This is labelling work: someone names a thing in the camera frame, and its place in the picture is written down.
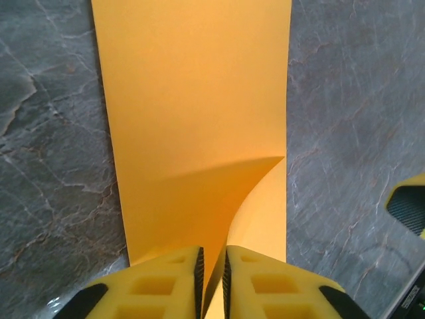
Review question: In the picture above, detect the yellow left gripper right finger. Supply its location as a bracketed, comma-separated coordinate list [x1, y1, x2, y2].
[221, 245, 373, 319]

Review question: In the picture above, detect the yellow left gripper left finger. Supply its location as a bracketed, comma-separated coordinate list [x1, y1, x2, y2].
[59, 245, 206, 319]

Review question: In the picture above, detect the yellow paper sheet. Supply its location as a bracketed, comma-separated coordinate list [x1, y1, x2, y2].
[89, 0, 293, 319]

